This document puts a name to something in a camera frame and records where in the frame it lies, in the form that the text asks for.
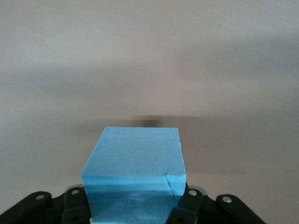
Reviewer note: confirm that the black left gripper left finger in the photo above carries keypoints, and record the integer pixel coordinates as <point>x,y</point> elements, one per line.
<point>46,210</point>

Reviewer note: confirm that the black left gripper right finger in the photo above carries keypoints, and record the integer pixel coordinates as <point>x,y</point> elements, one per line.
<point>210,210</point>

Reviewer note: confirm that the blue foam cube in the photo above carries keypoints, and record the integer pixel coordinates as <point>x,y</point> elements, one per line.
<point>135,163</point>

